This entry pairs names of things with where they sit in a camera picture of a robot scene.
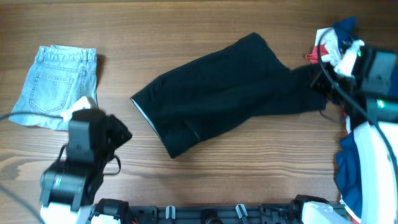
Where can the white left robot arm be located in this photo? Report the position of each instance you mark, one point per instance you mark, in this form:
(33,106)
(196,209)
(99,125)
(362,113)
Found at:
(69,185)

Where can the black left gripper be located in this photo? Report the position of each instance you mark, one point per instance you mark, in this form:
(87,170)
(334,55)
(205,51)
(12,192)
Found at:
(117,134)

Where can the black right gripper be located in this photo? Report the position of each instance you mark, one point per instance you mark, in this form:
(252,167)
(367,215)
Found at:
(325,82)

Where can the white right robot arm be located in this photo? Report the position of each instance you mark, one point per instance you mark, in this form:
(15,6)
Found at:
(366,177)

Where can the red and white garment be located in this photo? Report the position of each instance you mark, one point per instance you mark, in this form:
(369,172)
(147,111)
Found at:
(326,49)

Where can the black shorts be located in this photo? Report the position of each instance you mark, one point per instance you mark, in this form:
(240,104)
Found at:
(216,93)

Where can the light blue denim shorts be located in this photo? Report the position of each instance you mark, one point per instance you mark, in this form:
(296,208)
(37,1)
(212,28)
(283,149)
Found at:
(58,78)

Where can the navy blue garment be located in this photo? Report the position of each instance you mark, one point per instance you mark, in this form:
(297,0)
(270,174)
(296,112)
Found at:
(374,109)

